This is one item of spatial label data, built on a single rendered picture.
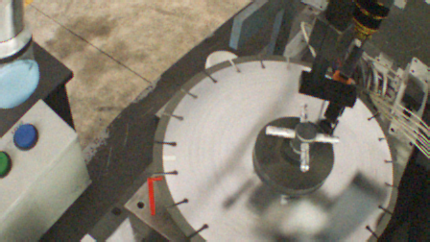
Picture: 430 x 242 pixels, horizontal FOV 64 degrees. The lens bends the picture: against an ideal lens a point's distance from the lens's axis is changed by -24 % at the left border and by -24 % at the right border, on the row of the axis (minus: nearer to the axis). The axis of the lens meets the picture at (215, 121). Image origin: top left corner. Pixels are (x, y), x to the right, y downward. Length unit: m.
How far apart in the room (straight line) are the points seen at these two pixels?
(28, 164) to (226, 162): 0.29
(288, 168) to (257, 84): 0.14
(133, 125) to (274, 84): 0.30
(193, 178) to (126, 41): 1.58
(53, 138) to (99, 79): 1.29
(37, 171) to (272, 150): 0.33
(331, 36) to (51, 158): 0.41
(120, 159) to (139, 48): 1.29
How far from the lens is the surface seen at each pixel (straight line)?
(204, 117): 0.56
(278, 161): 0.53
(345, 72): 0.64
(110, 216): 0.71
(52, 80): 0.91
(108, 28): 2.15
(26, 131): 0.64
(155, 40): 2.04
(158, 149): 0.53
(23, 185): 0.60
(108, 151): 0.77
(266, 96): 0.60
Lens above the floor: 1.40
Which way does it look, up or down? 53 degrees down
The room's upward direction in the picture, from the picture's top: 10 degrees clockwise
